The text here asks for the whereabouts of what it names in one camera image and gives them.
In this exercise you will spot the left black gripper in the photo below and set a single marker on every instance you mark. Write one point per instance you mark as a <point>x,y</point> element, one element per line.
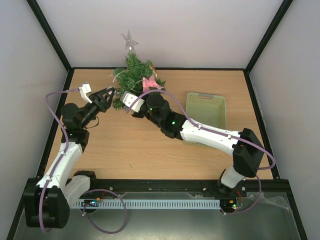
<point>100,101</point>

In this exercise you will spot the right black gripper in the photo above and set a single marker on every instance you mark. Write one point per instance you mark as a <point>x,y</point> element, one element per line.
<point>142,107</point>

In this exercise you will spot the small green christmas tree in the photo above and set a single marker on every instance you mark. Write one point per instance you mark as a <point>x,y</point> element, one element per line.
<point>133,61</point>

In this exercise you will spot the pink fabric bow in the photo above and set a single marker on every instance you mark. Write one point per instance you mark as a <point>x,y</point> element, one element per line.
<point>148,83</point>

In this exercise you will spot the silver star ornament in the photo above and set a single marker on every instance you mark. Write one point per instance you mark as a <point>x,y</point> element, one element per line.
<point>129,42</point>

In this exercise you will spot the green perforated plastic basket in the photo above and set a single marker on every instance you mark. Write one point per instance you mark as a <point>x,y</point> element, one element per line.
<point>209,109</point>

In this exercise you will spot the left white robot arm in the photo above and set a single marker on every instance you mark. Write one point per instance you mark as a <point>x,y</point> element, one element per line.
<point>47,204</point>

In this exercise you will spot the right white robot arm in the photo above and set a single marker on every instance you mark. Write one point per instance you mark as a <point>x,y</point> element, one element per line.
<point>243,146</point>

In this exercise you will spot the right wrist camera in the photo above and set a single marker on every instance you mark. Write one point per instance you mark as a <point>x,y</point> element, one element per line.
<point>132,101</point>

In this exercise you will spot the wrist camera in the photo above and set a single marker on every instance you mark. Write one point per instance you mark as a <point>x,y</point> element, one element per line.
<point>132,101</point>
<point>84,90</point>

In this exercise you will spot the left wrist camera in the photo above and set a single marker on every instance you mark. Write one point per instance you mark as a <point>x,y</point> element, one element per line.
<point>84,90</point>

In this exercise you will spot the white slotted cable duct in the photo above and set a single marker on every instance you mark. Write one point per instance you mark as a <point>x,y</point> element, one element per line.
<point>151,204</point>

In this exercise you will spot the black aluminium front rail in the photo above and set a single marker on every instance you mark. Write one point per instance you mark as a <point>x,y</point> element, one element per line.
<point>127,185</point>

